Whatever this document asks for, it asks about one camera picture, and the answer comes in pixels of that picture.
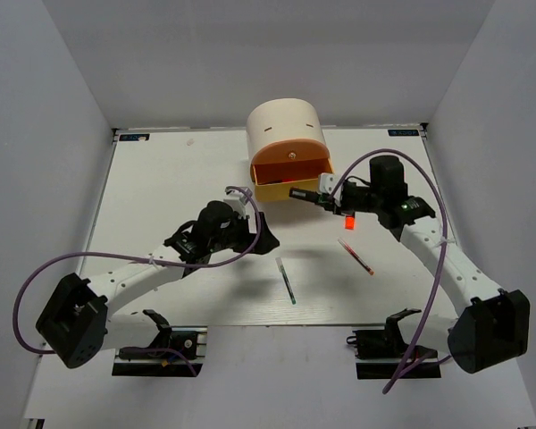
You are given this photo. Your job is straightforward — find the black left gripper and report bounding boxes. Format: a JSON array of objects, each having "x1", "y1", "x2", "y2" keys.
[{"x1": 209, "y1": 211, "x2": 280, "y2": 256}]

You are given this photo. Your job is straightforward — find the green pen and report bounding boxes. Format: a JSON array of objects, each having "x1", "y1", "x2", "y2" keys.
[{"x1": 275, "y1": 257, "x2": 297, "y2": 305}]

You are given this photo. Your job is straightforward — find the orange highlighter marker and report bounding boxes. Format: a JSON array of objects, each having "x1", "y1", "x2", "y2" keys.
[{"x1": 344, "y1": 215, "x2": 356, "y2": 231}]

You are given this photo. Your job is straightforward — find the green highlighter marker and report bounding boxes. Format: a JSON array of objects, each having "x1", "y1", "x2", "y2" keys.
[{"x1": 289, "y1": 188, "x2": 323, "y2": 206}]

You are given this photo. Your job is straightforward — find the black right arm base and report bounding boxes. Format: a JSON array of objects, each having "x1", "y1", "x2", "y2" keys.
[{"x1": 346, "y1": 308, "x2": 441, "y2": 380}]

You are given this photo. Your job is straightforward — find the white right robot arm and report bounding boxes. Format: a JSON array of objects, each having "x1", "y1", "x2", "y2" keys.
[{"x1": 310, "y1": 152, "x2": 531, "y2": 374}]

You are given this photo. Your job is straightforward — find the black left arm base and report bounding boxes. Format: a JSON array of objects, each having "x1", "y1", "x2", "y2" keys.
[{"x1": 106, "y1": 309, "x2": 207, "y2": 378}]

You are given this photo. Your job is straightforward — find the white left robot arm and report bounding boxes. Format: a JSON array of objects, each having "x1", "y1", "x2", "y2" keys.
[{"x1": 36, "y1": 201, "x2": 280, "y2": 369}]

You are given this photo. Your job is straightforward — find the red pen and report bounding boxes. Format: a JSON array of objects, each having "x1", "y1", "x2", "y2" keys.
[{"x1": 338, "y1": 238, "x2": 374, "y2": 276}]

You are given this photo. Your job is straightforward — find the cream cylindrical drawer cabinet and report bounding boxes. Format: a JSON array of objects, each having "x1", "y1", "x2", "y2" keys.
[{"x1": 245, "y1": 97, "x2": 330, "y2": 180}]

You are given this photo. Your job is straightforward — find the blue label sticker right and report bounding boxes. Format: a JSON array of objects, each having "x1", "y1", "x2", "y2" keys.
[{"x1": 388, "y1": 129, "x2": 420, "y2": 137}]

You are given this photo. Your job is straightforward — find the blue label sticker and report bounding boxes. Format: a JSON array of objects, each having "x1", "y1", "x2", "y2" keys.
[
  {"x1": 388, "y1": 129, "x2": 420, "y2": 137},
  {"x1": 119, "y1": 133, "x2": 150, "y2": 142}
]

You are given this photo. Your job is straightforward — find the blue label sticker left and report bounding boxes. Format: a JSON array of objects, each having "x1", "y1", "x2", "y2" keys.
[{"x1": 119, "y1": 133, "x2": 150, "y2": 142}]

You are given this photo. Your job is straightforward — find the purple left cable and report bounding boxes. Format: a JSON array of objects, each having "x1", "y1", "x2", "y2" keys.
[{"x1": 12, "y1": 185, "x2": 264, "y2": 376}]

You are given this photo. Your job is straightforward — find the purple cable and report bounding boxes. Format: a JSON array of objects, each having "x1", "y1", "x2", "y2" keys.
[
  {"x1": 12, "y1": 185, "x2": 264, "y2": 376},
  {"x1": 330, "y1": 148, "x2": 450, "y2": 395}
]

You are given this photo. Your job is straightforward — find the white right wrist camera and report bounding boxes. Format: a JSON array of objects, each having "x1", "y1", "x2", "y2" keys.
[{"x1": 318, "y1": 172, "x2": 339, "y2": 195}]

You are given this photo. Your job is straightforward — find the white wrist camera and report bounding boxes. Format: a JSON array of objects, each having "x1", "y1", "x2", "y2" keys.
[
  {"x1": 318, "y1": 172, "x2": 339, "y2": 195},
  {"x1": 223, "y1": 187, "x2": 253, "y2": 219}
]

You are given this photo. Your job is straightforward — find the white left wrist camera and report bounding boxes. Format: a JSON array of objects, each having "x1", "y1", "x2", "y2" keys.
[{"x1": 223, "y1": 187, "x2": 253, "y2": 219}]

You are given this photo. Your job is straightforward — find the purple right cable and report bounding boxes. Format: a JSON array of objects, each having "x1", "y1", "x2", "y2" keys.
[{"x1": 330, "y1": 148, "x2": 450, "y2": 395}]

